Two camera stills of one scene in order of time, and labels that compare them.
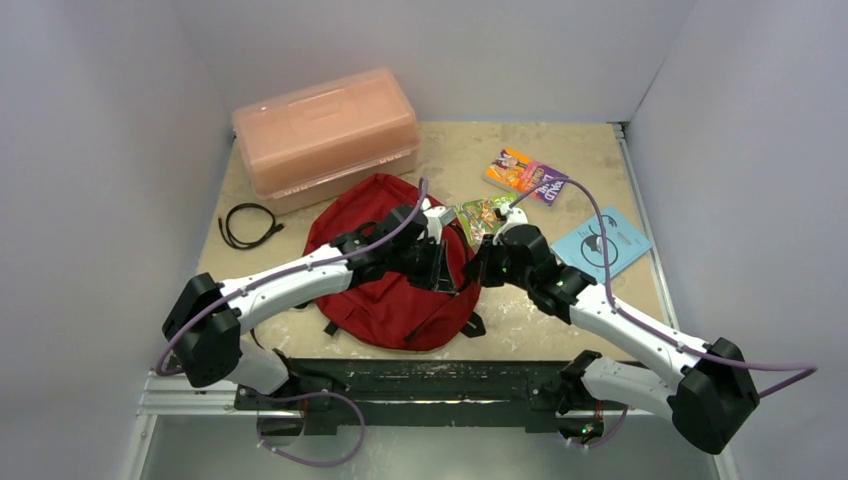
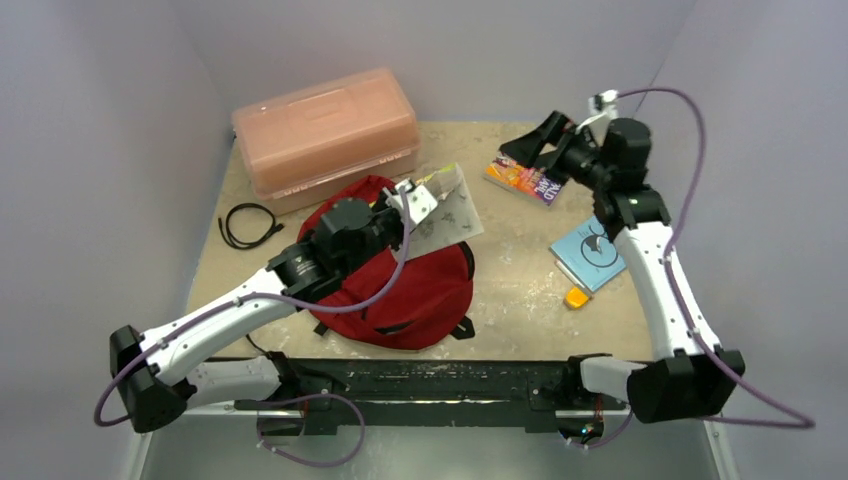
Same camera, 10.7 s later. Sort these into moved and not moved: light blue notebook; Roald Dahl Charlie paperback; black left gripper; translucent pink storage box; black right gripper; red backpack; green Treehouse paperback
Moved: green Treehouse paperback; black right gripper; black left gripper
Not moved: translucent pink storage box; light blue notebook; red backpack; Roald Dahl Charlie paperback
